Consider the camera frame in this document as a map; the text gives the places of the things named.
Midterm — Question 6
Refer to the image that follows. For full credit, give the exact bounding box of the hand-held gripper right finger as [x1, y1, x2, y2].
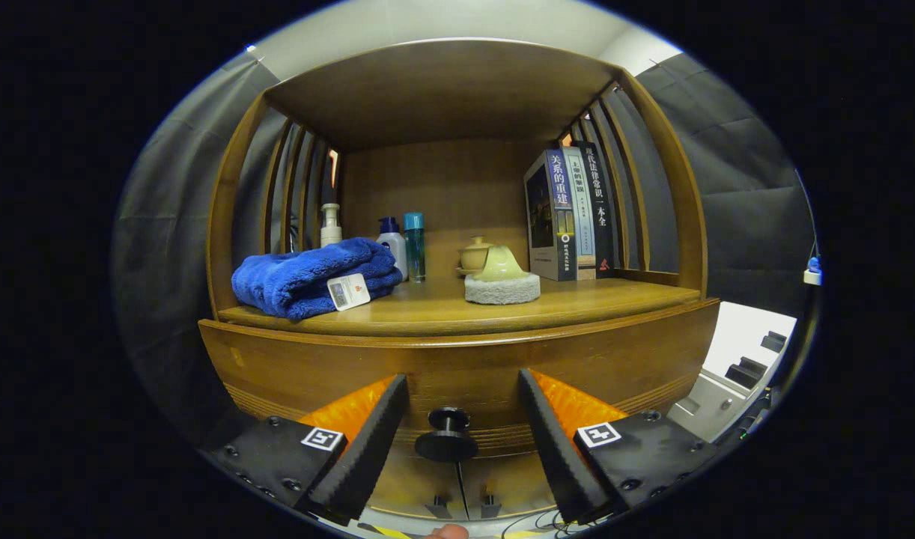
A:
[517, 368, 722, 526]

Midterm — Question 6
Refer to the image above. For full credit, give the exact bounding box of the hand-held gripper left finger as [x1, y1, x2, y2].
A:
[203, 374, 410, 526]

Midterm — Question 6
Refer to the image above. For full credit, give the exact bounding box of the black round drawer knob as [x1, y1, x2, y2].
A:
[415, 406, 479, 463]

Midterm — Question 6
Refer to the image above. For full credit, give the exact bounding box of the brown wooden drawer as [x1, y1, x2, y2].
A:
[198, 298, 722, 461]

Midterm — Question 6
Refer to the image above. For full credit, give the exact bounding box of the green scrub brush grey pad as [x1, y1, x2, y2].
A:
[464, 245, 541, 305]

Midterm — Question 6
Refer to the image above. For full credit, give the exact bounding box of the wooden cabinet door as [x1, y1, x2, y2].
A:
[364, 449, 467, 519]
[457, 449, 559, 519]

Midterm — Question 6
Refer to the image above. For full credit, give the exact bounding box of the wooden countertop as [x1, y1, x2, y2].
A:
[218, 275, 703, 338]

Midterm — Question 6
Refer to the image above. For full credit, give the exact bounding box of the brown wooden cabinet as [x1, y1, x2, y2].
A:
[198, 37, 722, 521]

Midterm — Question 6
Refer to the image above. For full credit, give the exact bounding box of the blue folded towel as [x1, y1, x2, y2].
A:
[231, 237, 404, 321]

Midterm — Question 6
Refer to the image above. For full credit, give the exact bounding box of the beige lidded teacup with saucer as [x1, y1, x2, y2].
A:
[457, 237, 496, 276]

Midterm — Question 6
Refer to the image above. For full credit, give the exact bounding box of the white bottle with blue cap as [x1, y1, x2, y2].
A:
[375, 217, 408, 281]

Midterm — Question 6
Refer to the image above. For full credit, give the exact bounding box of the clear teal bottle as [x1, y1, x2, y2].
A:
[404, 213, 426, 283]

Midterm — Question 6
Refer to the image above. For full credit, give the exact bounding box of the white table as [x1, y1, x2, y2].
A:
[667, 301, 797, 442]

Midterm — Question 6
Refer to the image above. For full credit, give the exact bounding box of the book with pale spine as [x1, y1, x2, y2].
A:
[562, 147, 598, 281]

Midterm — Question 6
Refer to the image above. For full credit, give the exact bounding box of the white pump bottle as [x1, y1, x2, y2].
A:
[320, 203, 343, 248]

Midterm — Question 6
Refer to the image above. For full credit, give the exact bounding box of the grey book with blue spine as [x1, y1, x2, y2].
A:
[523, 148, 578, 282]

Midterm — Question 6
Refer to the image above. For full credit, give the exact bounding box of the book with black spine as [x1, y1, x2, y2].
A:
[577, 141, 617, 279]

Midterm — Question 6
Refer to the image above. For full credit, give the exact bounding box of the bundle of cables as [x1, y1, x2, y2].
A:
[500, 509, 601, 538]

